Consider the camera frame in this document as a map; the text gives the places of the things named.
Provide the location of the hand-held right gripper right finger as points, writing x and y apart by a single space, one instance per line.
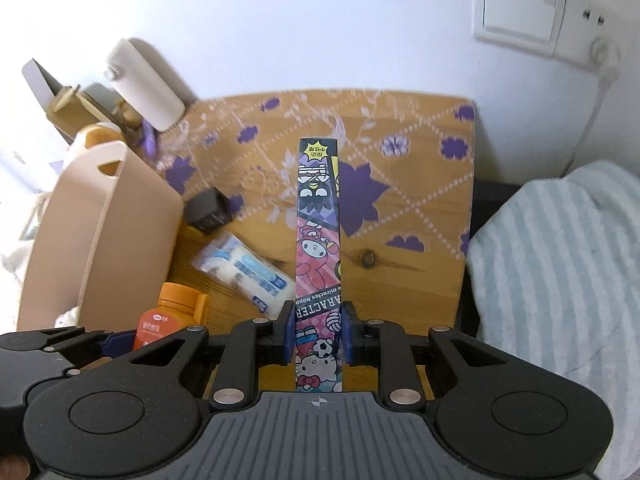
352 332

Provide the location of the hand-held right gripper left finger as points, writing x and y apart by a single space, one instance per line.
287 332

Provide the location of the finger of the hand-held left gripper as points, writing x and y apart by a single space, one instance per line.
114 342

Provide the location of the orange pill bottle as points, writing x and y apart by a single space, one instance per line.
165 317

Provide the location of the cartoon printed pen box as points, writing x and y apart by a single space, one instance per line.
317 240

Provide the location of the beige plastic basket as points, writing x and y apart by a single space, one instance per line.
125 240

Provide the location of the person's left hand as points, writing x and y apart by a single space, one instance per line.
11 466

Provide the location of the white blue tissue packet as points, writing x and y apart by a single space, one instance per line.
250 275

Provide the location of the small black box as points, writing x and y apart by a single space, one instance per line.
207 210

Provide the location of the purple pen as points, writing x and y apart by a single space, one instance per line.
149 140

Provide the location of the orange white plush toy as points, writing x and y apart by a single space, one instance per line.
95 135

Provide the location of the striped light blue blanket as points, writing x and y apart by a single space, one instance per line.
550 260

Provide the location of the purple floral table mat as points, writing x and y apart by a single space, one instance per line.
400 125

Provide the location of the brown cardboard box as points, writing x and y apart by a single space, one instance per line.
65 110

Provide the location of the white bottle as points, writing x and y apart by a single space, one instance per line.
145 85

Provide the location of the white light switch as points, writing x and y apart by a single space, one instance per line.
520 12

